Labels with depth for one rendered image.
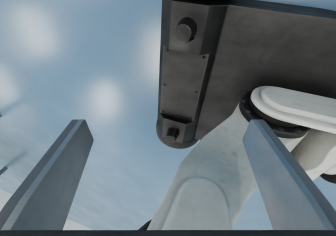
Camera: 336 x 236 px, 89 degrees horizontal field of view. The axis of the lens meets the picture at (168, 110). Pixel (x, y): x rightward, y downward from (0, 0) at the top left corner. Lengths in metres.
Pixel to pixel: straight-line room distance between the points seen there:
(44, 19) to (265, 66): 0.89
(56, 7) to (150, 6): 0.41
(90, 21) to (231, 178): 0.75
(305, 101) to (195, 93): 0.26
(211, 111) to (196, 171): 0.37
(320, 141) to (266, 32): 0.26
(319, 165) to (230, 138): 0.20
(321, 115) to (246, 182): 0.20
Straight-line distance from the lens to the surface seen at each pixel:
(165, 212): 0.21
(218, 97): 0.55
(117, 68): 0.85
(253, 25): 0.47
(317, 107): 0.43
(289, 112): 0.39
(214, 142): 0.32
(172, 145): 0.70
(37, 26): 1.06
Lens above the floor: 0.62
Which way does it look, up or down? 47 degrees down
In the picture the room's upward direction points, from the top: 153 degrees counter-clockwise
